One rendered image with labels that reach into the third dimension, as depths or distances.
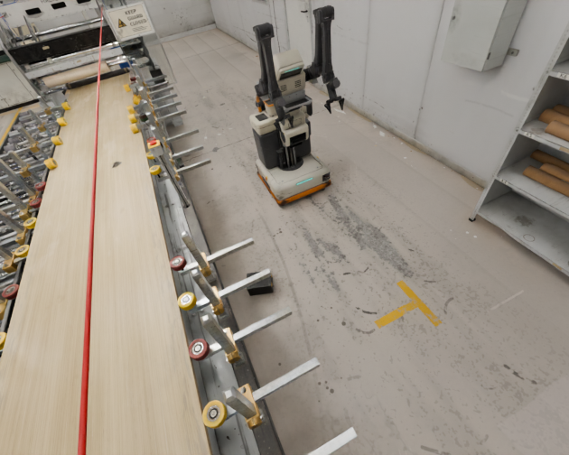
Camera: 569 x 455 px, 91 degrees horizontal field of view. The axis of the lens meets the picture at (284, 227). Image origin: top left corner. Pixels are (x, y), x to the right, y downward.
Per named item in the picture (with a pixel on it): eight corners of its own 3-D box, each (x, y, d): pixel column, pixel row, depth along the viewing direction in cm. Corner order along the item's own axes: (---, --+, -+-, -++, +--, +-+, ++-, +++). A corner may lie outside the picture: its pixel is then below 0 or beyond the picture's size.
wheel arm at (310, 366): (316, 359, 114) (315, 356, 111) (320, 366, 111) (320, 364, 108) (215, 415, 105) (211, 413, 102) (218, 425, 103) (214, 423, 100)
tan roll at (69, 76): (147, 59, 399) (143, 49, 390) (148, 60, 391) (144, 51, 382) (41, 88, 371) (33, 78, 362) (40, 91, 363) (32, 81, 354)
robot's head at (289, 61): (269, 66, 215) (272, 53, 200) (293, 59, 219) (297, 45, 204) (276, 83, 215) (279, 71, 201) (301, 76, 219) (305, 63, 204)
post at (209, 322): (243, 357, 132) (209, 311, 97) (245, 363, 129) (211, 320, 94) (236, 360, 131) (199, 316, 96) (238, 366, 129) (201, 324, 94)
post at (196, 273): (229, 316, 151) (197, 266, 116) (231, 321, 149) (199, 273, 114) (224, 319, 150) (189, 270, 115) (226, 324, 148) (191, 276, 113)
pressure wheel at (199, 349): (204, 370, 118) (194, 362, 109) (194, 357, 122) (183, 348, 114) (219, 356, 121) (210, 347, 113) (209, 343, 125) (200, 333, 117)
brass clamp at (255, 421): (252, 385, 111) (249, 382, 107) (265, 422, 102) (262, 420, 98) (237, 393, 109) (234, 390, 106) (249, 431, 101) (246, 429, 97)
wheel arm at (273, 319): (289, 309, 130) (288, 305, 127) (293, 315, 128) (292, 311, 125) (200, 355, 122) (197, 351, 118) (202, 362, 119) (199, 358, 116)
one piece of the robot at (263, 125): (260, 168, 319) (242, 94, 258) (303, 152, 330) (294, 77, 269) (271, 183, 297) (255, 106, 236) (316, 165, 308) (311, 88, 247)
